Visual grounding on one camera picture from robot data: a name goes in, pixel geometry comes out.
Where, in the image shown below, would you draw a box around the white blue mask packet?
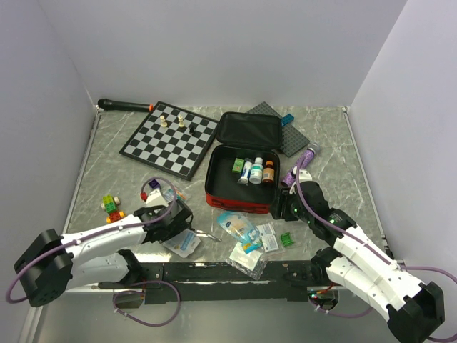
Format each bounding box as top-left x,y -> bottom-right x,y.
161,229 -> 201,258

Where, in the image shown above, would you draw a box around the brown medicine bottle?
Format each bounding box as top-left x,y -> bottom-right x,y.
262,161 -> 275,184

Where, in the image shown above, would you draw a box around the white medicine bottle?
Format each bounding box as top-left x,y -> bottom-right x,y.
249,157 -> 263,184

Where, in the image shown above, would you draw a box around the red black medicine bag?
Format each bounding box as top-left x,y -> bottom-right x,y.
204,111 -> 282,214

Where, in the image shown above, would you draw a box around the small green box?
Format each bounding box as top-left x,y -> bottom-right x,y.
231,158 -> 245,174

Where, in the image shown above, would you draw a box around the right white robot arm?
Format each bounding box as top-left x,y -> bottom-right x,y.
271,181 -> 445,342

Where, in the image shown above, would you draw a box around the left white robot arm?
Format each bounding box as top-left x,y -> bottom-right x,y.
14,200 -> 193,307

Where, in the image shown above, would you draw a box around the white alcohol pad packet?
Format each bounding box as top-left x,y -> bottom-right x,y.
256,223 -> 276,237

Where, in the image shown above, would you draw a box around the green plastic clip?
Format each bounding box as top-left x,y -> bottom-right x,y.
280,232 -> 294,247

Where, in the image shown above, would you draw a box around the white blue pad packet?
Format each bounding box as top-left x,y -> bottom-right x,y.
261,234 -> 279,253

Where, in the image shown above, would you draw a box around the purple toy block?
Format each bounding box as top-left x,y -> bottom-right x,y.
148,179 -> 161,189

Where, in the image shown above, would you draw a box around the blue cotton swab bag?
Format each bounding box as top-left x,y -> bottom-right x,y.
216,212 -> 262,254

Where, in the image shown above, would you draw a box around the purple tube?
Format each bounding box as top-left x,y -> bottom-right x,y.
281,143 -> 321,187

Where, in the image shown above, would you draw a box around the red yellow toy block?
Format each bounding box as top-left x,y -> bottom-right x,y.
106,210 -> 126,224

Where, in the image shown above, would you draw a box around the clear zip bag gauze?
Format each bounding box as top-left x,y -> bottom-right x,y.
226,242 -> 267,281

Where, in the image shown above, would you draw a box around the green yellow toy block car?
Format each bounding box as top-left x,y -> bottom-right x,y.
101,194 -> 120,214

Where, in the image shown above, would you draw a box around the black white chessboard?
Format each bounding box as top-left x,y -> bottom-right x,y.
119,101 -> 219,181

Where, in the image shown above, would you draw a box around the blue lego brick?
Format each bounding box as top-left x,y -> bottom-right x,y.
281,114 -> 294,126

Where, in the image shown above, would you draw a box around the white chess piece left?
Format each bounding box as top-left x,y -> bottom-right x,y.
160,116 -> 168,128

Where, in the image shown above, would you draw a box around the black microphone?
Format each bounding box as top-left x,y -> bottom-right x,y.
97,99 -> 154,112

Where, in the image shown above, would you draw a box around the black handled scissors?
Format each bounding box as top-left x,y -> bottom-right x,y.
194,229 -> 221,242

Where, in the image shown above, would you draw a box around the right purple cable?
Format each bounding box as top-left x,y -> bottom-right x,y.
294,164 -> 457,343

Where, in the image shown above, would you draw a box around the purple cable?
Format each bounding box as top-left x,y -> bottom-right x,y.
5,176 -> 181,327
294,164 -> 457,343

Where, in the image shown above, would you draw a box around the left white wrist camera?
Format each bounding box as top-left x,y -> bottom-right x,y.
141,189 -> 169,207

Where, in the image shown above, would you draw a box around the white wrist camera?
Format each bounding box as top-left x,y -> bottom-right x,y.
141,189 -> 169,207
296,169 -> 313,184

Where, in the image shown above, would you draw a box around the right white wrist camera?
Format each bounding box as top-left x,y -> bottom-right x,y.
296,169 -> 313,184

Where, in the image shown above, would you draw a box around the black mounting rail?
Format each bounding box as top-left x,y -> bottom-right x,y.
98,260 -> 353,305

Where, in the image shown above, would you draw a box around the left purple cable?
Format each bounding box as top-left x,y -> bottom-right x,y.
5,176 -> 181,327

